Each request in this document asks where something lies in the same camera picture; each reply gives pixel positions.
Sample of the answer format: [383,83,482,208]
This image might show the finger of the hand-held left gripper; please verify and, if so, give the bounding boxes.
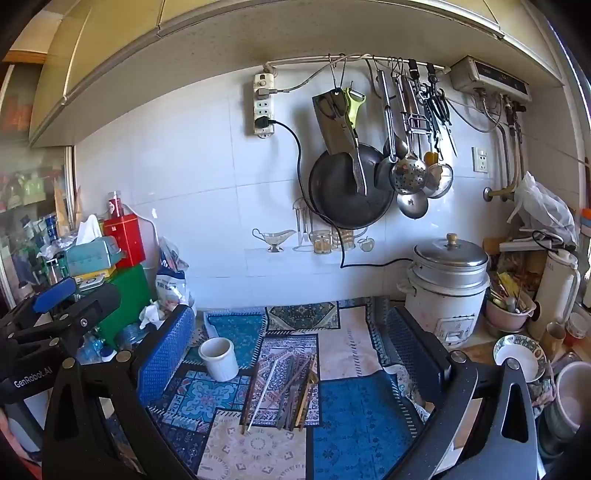
[0,277,77,339]
[0,282,122,361]

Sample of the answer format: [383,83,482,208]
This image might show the steel cleaver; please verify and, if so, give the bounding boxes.
[312,89,369,196]

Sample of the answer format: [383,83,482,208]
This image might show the patterned ceramic bowl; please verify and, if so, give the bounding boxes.
[492,334,548,382]

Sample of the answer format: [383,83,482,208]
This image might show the metal mesh strainer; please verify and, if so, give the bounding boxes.
[424,161,454,199]

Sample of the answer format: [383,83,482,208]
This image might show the dark brown chopstick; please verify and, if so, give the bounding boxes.
[239,364,260,424]

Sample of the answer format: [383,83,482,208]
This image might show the white rice cooker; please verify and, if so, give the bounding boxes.
[397,233,491,348]

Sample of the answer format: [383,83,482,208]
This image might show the metal hanging rail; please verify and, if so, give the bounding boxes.
[264,54,452,75]

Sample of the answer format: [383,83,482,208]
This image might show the green plastic board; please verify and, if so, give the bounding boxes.
[93,265,154,352]

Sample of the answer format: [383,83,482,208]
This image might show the bundle of metal chopsticks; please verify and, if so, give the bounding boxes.
[276,356,311,431]

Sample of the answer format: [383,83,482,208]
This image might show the blue white plastic bag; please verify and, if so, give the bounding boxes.
[154,237,198,315]

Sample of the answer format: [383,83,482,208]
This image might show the large white pot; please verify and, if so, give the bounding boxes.
[553,361,591,432]

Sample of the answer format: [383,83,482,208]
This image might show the white ceramic cup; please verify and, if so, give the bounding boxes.
[198,337,240,382]

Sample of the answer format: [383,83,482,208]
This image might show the metal ladle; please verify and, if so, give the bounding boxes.
[374,69,400,191]

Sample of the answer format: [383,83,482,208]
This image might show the water pipes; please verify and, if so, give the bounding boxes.
[495,93,528,186]

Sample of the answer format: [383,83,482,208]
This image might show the patterned patchwork mat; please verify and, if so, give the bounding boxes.
[148,299,445,480]

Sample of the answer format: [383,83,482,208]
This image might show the green peeler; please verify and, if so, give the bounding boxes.
[344,82,366,131]

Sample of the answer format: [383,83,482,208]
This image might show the brass wall faucet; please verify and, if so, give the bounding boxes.
[483,184,522,204]

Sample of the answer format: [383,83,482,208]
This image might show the grey cable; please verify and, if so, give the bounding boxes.
[271,54,372,94]

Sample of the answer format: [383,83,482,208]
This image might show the yellow wall cabinet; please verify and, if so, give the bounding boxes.
[0,0,575,149]

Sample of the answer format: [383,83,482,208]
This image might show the white water heater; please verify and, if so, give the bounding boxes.
[450,55,531,96]

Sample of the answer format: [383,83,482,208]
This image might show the white power strip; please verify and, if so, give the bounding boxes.
[252,71,278,137]

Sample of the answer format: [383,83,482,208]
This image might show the black power cable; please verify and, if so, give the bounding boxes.
[264,117,419,269]

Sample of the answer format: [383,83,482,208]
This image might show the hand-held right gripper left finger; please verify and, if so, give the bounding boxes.
[41,304,208,480]

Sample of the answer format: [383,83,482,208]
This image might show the brown paper bag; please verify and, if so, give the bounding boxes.
[52,176,82,232]

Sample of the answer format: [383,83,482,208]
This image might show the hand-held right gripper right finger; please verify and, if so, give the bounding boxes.
[387,305,541,480]

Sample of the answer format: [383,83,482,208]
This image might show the gold spoon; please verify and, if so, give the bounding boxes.
[298,368,320,430]

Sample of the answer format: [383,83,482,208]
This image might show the glass door cabinet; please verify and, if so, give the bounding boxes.
[0,60,80,306]

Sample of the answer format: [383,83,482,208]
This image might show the black wok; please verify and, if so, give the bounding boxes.
[308,143,396,230]

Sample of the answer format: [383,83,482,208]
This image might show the metal slotted spoon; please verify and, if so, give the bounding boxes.
[390,74,428,195]

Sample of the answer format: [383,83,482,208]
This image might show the white cable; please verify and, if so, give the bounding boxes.
[133,213,161,269]

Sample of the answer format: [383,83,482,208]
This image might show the pink bowl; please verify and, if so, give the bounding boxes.
[484,295,537,334]

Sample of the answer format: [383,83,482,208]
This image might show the white thermos jug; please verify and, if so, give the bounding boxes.
[527,248,581,341]

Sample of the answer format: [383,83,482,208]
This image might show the black kitchen shears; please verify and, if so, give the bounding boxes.
[422,65,459,157]

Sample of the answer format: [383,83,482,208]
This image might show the teal tissue box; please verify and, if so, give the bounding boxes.
[64,214,128,278]

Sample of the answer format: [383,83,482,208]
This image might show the red tin box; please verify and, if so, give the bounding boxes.
[102,213,147,269]

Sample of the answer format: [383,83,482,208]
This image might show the white round bowl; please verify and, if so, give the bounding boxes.
[137,299,197,334]

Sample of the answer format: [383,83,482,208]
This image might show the yellow flat box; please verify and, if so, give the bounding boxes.
[73,265,117,286]

